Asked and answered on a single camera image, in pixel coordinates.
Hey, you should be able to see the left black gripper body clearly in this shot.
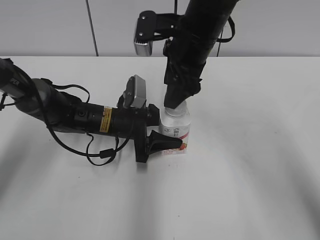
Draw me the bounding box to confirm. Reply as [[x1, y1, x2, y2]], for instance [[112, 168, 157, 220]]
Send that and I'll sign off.
[[109, 104, 160, 163]]

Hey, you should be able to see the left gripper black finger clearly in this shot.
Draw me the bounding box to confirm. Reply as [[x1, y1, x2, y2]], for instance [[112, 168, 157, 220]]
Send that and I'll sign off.
[[146, 130, 183, 156]]

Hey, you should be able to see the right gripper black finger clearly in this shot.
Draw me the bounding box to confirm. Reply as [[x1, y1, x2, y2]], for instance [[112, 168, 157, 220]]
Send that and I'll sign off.
[[164, 84, 192, 109]]

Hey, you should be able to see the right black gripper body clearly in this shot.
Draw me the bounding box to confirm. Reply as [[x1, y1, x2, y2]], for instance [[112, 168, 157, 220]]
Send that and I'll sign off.
[[163, 47, 205, 94]]

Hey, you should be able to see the white yili yogurt bottle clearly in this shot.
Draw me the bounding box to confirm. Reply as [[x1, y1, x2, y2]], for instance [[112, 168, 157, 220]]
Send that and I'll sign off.
[[159, 107, 191, 155]]

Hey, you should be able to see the white round bottle cap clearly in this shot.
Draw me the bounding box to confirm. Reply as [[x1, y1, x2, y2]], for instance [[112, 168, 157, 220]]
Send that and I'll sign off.
[[164, 101, 188, 118]]

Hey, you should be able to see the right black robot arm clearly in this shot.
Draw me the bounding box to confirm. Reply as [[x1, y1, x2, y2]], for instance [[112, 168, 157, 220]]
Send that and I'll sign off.
[[163, 0, 238, 109]]

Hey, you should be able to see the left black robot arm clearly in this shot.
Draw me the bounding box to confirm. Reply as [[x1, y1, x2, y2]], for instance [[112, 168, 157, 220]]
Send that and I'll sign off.
[[0, 58, 183, 165]]

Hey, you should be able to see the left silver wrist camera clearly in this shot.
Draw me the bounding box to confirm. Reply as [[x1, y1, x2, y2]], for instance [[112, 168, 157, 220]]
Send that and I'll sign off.
[[117, 74, 147, 109]]

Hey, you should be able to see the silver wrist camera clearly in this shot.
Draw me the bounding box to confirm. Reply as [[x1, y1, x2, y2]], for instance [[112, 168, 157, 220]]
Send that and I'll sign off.
[[117, 74, 147, 109], [133, 10, 182, 57]]

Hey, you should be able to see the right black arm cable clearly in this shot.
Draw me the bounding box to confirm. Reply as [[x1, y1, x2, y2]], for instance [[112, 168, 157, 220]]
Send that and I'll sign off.
[[216, 14, 236, 57]]

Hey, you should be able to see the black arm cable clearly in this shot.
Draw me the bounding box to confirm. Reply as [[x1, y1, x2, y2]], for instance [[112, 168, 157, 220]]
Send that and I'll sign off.
[[216, 14, 236, 57], [32, 83, 131, 166]]

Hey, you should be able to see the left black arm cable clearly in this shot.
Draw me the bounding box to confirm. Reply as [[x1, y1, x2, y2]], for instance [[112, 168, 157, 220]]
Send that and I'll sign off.
[[32, 83, 131, 166]]

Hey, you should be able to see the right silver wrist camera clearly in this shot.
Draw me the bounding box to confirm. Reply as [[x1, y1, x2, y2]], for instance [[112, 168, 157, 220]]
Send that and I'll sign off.
[[133, 10, 182, 57]]

